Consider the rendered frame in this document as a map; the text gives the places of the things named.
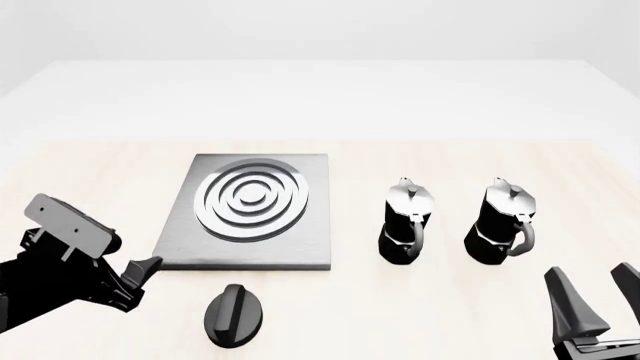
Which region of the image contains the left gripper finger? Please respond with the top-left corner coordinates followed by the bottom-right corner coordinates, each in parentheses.
top-left (119, 255), bottom-right (164, 292)
top-left (105, 228), bottom-right (123, 257)

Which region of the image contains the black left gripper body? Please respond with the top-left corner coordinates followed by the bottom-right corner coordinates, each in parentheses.
top-left (74, 257), bottom-right (147, 313)

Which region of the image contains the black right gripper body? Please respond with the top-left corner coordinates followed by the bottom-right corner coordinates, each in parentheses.
top-left (551, 329), bottom-right (640, 360)

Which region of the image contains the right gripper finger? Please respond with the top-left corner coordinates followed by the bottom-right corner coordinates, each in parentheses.
top-left (543, 266), bottom-right (602, 339)
top-left (610, 261), bottom-right (640, 321)

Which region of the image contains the flat grey stove plate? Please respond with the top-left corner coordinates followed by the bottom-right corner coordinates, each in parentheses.
top-left (151, 152), bottom-right (333, 273)

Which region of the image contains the round black stove knob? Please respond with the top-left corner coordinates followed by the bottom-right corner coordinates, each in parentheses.
top-left (203, 283), bottom-right (265, 349)

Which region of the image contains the grey plate on black stalk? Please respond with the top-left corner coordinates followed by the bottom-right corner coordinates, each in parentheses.
top-left (23, 192), bottom-right (116, 263)

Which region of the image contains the black moka pot, grey handle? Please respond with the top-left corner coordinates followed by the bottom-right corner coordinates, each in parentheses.
top-left (463, 176), bottom-right (538, 266)

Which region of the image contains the black moka pot, dark handle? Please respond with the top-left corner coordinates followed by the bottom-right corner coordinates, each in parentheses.
top-left (377, 176), bottom-right (434, 266)

